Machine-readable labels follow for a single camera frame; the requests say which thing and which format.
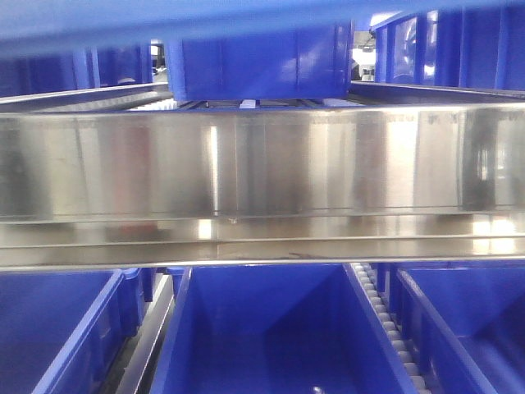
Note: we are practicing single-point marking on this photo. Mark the dark blue upper left bin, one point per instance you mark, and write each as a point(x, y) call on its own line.
point(89, 68)

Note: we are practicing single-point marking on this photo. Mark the stainless steel shelf front rail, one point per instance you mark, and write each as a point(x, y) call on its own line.
point(369, 184)

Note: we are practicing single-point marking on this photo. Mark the dark blue upper right bin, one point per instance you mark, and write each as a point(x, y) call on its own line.
point(467, 48)

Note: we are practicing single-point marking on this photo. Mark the blue lower right bin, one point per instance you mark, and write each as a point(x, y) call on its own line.
point(463, 326)

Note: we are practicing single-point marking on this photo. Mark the blue lower left bin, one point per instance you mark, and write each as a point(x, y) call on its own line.
point(61, 332)

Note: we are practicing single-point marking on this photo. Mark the metal lane divider rail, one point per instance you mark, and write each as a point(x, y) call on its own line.
point(135, 366)

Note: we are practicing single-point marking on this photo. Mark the blue bin far behind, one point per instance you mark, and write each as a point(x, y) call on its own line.
point(309, 63)

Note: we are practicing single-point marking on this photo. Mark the blue lower middle bin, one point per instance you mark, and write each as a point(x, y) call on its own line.
point(306, 328)

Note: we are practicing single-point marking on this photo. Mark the blue ribbed plastic bin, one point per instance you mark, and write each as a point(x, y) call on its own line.
point(28, 26)

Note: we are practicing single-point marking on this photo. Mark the white roller conveyor track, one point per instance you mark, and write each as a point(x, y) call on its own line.
point(368, 282)

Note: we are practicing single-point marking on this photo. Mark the dark blue bin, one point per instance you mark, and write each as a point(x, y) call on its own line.
point(89, 68)
point(467, 48)

